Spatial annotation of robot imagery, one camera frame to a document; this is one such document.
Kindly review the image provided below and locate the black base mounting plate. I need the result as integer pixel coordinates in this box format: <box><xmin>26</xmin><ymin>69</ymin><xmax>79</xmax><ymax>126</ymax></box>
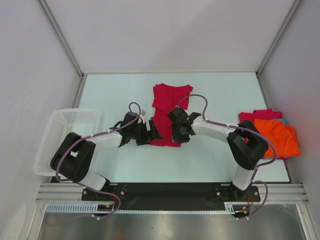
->
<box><xmin>81</xmin><ymin>182</ymin><xmax>261</xmax><ymax>212</ymax></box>

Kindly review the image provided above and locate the folded teal t shirt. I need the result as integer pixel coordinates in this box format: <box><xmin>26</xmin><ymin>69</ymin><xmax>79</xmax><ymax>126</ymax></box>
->
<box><xmin>264</xmin><ymin>118</ymin><xmax>291</xmax><ymax>161</ymax></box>

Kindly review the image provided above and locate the folded magenta t shirt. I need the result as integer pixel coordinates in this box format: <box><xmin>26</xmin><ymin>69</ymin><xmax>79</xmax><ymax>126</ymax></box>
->
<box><xmin>237</xmin><ymin>107</ymin><xmax>290</xmax><ymax>161</ymax></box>

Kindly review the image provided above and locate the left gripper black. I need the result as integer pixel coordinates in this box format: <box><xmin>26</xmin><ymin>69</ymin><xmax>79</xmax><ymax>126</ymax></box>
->
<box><xmin>130</xmin><ymin>119</ymin><xmax>162</xmax><ymax>146</ymax></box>

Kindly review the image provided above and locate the folded orange t shirt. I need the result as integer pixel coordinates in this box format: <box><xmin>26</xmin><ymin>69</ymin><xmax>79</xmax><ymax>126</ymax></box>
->
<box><xmin>253</xmin><ymin>119</ymin><xmax>301</xmax><ymax>158</ymax></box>

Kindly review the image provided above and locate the white slotted cable duct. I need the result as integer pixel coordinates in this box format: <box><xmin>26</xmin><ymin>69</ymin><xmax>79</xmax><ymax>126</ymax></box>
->
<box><xmin>46</xmin><ymin>203</ymin><xmax>235</xmax><ymax>215</ymax></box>

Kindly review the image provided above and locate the purple cable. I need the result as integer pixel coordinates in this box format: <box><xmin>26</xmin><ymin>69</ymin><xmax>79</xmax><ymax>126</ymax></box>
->
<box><xmin>54</xmin><ymin>101</ymin><xmax>146</xmax><ymax>221</ymax></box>
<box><xmin>177</xmin><ymin>93</ymin><xmax>278</xmax><ymax>221</ymax></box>

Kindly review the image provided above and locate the aluminium extrusion rail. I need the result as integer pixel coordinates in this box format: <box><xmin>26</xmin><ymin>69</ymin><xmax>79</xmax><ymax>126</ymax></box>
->
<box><xmin>35</xmin><ymin>183</ymin><xmax>309</xmax><ymax>205</ymax></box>

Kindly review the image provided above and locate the crimson red t shirt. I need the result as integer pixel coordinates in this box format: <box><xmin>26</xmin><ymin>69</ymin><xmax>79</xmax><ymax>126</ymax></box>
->
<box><xmin>150</xmin><ymin>83</ymin><xmax>193</xmax><ymax>148</ymax></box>

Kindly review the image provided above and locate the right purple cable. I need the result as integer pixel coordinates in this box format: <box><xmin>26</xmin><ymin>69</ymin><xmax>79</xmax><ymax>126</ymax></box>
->
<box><xmin>177</xmin><ymin>93</ymin><xmax>278</xmax><ymax>221</ymax></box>

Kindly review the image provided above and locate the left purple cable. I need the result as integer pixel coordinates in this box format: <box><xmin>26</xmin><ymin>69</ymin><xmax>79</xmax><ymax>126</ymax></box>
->
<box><xmin>54</xmin><ymin>101</ymin><xmax>146</xmax><ymax>221</ymax></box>

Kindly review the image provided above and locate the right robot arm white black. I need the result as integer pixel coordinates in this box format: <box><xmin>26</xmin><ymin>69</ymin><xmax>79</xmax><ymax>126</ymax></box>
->
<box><xmin>167</xmin><ymin>107</ymin><xmax>269</xmax><ymax>201</ymax></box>

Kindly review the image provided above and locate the white perforated plastic basket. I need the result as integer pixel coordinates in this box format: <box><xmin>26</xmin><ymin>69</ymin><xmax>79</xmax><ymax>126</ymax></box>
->
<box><xmin>33</xmin><ymin>108</ymin><xmax>102</xmax><ymax>177</ymax></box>

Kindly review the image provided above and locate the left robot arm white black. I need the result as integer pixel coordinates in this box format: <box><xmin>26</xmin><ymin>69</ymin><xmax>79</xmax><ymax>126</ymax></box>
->
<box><xmin>50</xmin><ymin>111</ymin><xmax>163</xmax><ymax>200</ymax></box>

